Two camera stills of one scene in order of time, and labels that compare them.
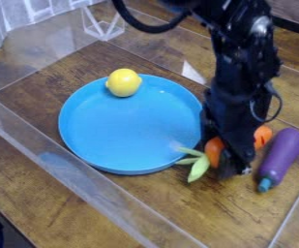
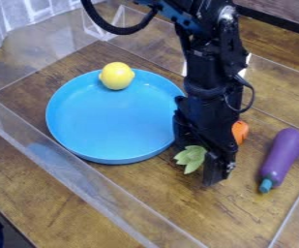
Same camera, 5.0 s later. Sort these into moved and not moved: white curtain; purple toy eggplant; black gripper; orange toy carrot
Moved: black gripper; orange toy carrot
Not moved: purple toy eggplant; white curtain
